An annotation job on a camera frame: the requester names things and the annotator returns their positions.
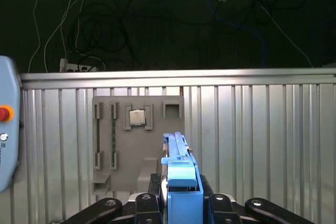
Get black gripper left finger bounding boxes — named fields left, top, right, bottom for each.
left=60, top=173, right=164, bottom=224

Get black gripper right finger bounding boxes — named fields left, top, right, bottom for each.
left=201, top=174, right=316, bottom=224

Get hard disk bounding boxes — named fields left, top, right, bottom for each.
left=160, top=132, right=206, bottom=224

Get grey parts rack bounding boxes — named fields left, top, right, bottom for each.
left=91, top=95, right=186, bottom=196

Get green RAM stick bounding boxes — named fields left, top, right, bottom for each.
left=111, top=104, right=118, bottom=168

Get silver CPU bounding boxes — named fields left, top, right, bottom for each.
left=129, top=109, right=146, bottom=126

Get white power strip black plugs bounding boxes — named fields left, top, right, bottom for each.
left=59, top=58, right=99, bottom=73

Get pale blue teach pendant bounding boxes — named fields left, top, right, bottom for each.
left=0, top=55, right=22, bottom=193

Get blue floor cable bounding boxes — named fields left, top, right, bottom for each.
left=204, top=0, right=267, bottom=68

